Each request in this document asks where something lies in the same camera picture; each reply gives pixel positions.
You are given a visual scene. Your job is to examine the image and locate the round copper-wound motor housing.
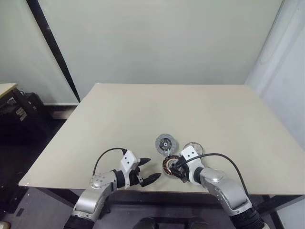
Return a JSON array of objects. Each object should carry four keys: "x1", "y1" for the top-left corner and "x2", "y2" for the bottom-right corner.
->
[{"x1": 162, "y1": 154, "x2": 182, "y2": 178}]

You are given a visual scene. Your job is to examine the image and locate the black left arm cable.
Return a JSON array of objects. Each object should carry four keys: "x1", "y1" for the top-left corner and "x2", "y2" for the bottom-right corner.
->
[{"x1": 92, "y1": 147, "x2": 128, "y2": 178}]

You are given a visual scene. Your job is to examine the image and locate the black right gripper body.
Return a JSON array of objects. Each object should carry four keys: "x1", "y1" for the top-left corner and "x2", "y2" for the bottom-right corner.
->
[{"x1": 178, "y1": 156, "x2": 192, "y2": 184}]

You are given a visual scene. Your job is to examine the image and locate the grey round motor housing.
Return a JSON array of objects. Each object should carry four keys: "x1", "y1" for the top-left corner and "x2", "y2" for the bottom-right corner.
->
[{"x1": 155, "y1": 134, "x2": 174, "y2": 155}]

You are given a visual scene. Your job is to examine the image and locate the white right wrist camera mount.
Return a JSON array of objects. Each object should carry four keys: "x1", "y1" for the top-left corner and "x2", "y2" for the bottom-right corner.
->
[{"x1": 180, "y1": 146, "x2": 203, "y2": 186}]

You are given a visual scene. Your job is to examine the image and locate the light wooden side desk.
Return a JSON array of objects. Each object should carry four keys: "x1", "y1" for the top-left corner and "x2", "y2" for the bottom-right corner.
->
[{"x1": 0, "y1": 83, "x2": 18, "y2": 99}]

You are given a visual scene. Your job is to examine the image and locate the dark rounded shape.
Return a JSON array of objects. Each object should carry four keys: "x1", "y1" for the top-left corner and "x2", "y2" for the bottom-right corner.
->
[
  {"x1": 137, "y1": 216, "x2": 159, "y2": 229},
  {"x1": 188, "y1": 216, "x2": 211, "y2": 229}
]

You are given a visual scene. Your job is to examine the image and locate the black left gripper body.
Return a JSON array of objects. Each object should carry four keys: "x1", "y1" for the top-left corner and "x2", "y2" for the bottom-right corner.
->
[{"x1": 130, "y1": 164, "x2": 146, "y2": 188}]

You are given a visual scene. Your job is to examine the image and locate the black table frame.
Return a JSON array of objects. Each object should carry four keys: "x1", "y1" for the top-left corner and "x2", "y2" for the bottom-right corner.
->
[{"x1": 35, "y1": 187, "x2": 305, "y2": 217}]

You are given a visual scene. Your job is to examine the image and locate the black diagonal wall strip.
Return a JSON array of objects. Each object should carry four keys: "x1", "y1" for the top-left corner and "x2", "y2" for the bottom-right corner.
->
[{"x1": 25, "y1": 0, "x2": 81, "y2": 103}]

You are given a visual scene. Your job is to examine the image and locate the black equipment case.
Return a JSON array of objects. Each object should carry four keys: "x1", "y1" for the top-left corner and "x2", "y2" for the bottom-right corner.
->
[{"x1": 0, "y1": 88, "x2": 52, "y2": 145}]

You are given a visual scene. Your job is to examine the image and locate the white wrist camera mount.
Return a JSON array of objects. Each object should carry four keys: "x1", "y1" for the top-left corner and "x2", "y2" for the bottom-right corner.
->
[
  {"x1": 120, "y1": 150, "x2": 141, "y2": 189},
  {"x1": 180, "y1": 146, "x2": 203, "y2": 186}
]

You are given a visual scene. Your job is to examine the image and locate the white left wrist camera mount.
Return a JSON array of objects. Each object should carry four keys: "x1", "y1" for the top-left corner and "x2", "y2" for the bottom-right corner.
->
[{"x1": 120, "y1": 150, "x2": 141, "y2": 189}]

